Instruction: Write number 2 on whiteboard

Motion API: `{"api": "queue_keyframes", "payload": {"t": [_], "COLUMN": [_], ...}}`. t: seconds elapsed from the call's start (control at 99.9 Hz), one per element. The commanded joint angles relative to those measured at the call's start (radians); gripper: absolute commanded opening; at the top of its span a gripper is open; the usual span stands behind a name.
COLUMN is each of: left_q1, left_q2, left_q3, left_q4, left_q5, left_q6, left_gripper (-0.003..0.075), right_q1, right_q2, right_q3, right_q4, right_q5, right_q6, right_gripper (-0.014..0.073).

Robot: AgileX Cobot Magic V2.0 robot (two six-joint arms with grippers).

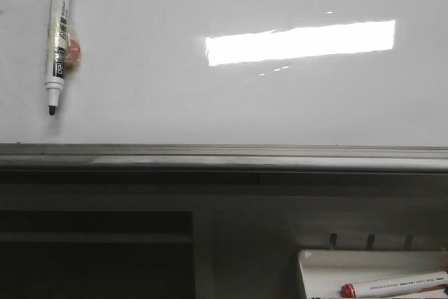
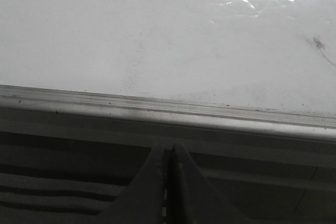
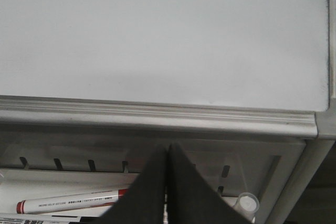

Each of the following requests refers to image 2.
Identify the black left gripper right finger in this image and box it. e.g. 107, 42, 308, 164
167, 143, 248, 223

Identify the dark radiator grille panel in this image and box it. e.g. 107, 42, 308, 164
1, 132, 150, 223

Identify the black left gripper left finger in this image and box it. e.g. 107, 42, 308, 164
103, 144, 169, 223

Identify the white whiteboard with metal frame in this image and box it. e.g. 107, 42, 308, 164
1, 0, 335, 141

